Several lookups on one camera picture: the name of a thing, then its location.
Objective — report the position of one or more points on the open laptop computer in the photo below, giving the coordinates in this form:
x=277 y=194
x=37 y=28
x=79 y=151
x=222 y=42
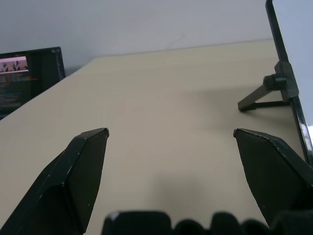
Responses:
x=24 y=80

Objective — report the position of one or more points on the black-framed whiteboard with stand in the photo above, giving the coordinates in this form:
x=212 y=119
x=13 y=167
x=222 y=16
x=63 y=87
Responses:
x=293 y=24

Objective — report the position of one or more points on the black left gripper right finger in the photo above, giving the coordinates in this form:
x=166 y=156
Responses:
x=274 y=171

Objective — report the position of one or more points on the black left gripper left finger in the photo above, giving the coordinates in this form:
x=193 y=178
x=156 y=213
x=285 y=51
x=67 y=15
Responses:
x=73 y=176

